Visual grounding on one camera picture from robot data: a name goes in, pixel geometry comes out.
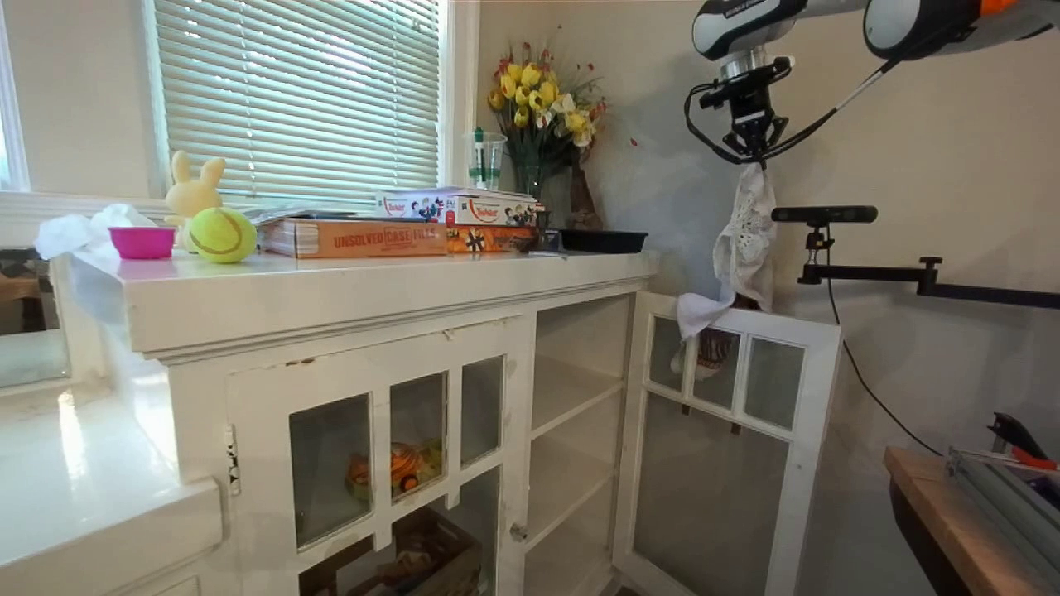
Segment white wooden cabinet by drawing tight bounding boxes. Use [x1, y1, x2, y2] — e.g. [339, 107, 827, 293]
[45, 249, 665, 596]

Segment dark glass vase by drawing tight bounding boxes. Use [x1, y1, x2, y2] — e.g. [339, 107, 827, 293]
[504, 128, 602, 240]

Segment brown Unsolved Case Files box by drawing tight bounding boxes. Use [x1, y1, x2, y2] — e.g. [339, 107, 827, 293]
[259, 214, 458, 261]

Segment narrow window pane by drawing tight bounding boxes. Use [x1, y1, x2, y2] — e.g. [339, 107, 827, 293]
[0, 0, 33, 199]

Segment white crumpled tissue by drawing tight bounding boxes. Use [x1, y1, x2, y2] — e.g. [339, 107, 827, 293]
[33, 201, 158, 326]

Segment black shallow tray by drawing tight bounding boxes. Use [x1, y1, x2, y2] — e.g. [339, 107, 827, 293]
[556, 224, 653, 259]

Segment yellow flower bouquet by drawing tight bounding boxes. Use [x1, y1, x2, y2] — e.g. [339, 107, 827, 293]
[485, 39, 612, 151]

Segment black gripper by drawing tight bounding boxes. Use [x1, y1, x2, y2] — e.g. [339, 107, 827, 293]
[721, 93, 786, 172]

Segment white tea towel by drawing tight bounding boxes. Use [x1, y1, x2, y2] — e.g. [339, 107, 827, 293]
[674, 158, 781, 346]

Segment black stereo camera bar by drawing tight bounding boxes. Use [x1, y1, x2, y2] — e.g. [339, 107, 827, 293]
[768, 201, 881, 231]

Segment white closed glass cabinet door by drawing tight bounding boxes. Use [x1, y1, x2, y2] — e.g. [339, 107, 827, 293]
[214, 315, 537, 596]

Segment black camera cable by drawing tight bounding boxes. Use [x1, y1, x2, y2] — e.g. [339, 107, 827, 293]
[823, 275, 953, 465]

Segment grey metal rails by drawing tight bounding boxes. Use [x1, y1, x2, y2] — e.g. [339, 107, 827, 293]
[943, 445, 1060, 558]

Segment wooden table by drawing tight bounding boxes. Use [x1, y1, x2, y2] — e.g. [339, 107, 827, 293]
[881, 445, 1060, 596]

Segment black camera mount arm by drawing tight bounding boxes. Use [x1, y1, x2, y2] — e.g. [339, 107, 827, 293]
[794, 223, 1060, 315]

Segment white Twister game box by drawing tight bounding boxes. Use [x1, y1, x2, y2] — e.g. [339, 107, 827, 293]
[377, 187, 551, 231]

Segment low white counter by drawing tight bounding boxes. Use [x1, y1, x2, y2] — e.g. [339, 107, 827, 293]
[0, 377, 226, 596]

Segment white window blinds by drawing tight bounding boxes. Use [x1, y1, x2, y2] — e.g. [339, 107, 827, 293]
[145, 0, 454, 214]

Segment pink plastic bowl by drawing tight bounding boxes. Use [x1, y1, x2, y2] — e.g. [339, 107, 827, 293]
[107, 223, 178, 265]

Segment orange board game box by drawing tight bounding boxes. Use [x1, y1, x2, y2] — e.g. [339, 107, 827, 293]
[441, 223, 544, 259]

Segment orange toy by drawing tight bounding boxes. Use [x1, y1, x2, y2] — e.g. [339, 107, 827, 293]
[344, 441, 446, 505]

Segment yellow bunny toy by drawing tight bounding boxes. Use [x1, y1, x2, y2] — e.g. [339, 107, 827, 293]
[164, 149, 233, 224]

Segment white open glass cabinet door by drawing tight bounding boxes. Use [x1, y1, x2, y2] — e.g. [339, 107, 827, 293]
[609, 287, 845, 596]

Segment black and red tool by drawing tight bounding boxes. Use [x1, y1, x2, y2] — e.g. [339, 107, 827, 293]
[985, 409, 1060, 477]

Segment yellow-green tennis ball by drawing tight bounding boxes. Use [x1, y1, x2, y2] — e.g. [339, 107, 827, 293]
[183, 206, 261, 267]

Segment clear bottle green label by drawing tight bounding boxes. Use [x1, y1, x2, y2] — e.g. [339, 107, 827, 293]
[468, 124, 507, 193]

